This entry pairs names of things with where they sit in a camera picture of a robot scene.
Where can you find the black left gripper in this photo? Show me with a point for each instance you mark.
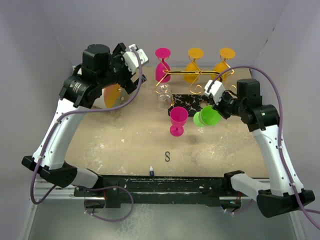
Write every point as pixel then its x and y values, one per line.
pixel 117 57

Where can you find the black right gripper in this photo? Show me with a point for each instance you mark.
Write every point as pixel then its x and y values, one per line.
pixel 219 107

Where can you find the green wine glass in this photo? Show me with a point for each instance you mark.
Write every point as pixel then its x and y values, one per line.
pixel 206 117

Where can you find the clear glass cup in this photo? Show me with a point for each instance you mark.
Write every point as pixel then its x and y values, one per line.
pixel 164 96

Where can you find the pink wine glass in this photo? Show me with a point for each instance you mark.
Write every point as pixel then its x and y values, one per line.
pixel 162 54
pixel 178 118

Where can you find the orange wine glass front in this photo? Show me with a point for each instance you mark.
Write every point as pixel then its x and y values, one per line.
pixel 225 54

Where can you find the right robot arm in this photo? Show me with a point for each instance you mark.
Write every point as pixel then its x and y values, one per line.
pixel 280 195

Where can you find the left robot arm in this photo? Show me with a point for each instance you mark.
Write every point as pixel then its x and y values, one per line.
pixel 99 69

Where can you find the black marble rack base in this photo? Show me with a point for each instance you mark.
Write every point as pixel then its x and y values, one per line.
pixel 190 102

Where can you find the white round drawer box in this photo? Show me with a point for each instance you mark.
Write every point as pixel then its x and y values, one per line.
pixel 112 96

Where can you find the black S hook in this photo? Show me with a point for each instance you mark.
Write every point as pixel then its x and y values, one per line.
pixel 167 156

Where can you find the small white dropper bottle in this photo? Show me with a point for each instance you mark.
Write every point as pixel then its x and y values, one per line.
pixel 151 171

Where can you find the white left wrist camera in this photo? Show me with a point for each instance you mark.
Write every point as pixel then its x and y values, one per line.
pixel 134 57

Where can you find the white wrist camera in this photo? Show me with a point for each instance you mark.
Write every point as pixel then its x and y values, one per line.
pixel 214 89
pixel 134 57

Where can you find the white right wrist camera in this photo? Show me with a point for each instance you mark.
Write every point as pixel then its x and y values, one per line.
pixel 214 89

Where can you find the gold wire wine glass rack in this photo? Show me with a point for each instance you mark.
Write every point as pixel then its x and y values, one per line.
pixel 192 71

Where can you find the aluminium frame rail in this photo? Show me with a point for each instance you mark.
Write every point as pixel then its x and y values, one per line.
pixel 41 187

